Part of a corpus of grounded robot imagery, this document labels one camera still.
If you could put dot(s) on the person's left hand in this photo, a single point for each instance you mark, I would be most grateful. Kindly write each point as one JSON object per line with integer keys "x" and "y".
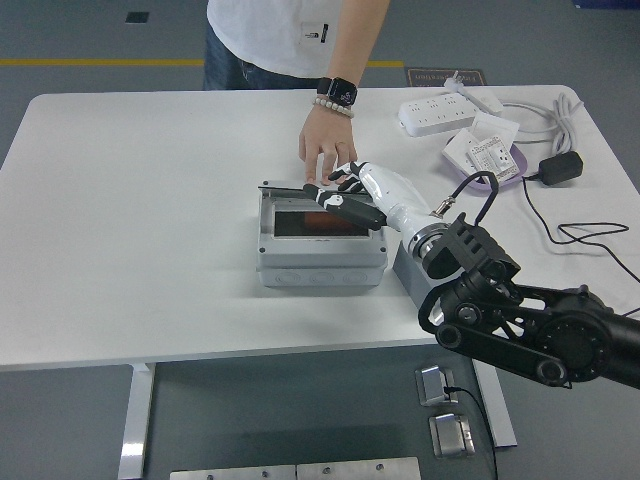
{"x": 325, "y": 135}

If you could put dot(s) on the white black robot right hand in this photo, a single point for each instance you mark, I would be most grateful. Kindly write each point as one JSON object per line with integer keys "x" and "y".
{"x": 390, "y": 192}

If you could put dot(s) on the smoky transparent box lid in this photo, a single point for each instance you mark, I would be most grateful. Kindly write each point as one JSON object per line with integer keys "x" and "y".
{"x": 280, "y": 188}

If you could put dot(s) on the orange cylindrical battery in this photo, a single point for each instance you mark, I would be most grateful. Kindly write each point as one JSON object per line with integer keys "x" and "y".
{"x": 325, "y": 222}

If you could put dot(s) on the grey plastic junction box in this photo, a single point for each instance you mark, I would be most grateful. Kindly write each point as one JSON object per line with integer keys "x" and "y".
{"x": 320, "y": 260}

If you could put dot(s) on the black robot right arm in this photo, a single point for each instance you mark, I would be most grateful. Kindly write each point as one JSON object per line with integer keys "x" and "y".
{"x": 575, "y": 340}

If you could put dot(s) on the person's left forearm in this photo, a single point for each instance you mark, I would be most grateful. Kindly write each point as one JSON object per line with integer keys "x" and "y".
{"x": 357, "y": 40}

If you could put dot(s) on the white square socket box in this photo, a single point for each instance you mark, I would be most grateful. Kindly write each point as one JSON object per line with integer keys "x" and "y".
{"x": 495, "y": 125}

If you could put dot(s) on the silver metal floor box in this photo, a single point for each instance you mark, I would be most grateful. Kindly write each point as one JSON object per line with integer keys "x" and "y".
{"x": 450, "y": 436}
{"x": 435, "y": 385}

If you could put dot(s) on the black wrist watch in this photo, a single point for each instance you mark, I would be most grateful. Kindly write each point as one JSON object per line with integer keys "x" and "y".
{"x": 340, "y": 91}

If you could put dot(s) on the white flat socket panel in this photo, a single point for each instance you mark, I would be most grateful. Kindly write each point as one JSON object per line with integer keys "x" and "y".
{"x": 460, "y": 147}

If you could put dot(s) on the white power strip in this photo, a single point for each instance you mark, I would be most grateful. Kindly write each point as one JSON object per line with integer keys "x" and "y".
{"x": 435, "y": 115}

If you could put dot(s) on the grey foam block holder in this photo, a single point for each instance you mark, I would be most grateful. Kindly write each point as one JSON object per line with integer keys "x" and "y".
{"x": 410, "y": 280}

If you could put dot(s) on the person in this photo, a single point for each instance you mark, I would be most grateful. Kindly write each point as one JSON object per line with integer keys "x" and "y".
{"x": 270, "y": 35}

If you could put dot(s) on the brown floor sign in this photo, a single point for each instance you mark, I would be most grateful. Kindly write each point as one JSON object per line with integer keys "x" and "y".
{"x": 430, "y": 78}

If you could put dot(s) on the purple plastic tray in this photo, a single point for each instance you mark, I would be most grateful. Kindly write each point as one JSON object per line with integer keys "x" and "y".
{"x": 520, "y": 162}

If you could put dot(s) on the black power adapter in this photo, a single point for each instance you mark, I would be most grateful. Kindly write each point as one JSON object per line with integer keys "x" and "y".
{"x": 562, "y": 169}

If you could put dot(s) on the black floor hatch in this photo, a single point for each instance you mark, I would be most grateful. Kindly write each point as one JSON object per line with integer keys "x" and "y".
{"x": 136, "y": 17}

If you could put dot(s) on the white table leg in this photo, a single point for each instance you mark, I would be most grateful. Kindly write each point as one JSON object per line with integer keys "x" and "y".
{"x": 135, "y": 425}
{"x": 502, "y": 420}

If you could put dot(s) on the metal plate with screws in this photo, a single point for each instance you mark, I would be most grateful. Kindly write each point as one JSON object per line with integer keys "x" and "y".
{"x": 357, "y": 469}
{"x": 230, "y": 473}

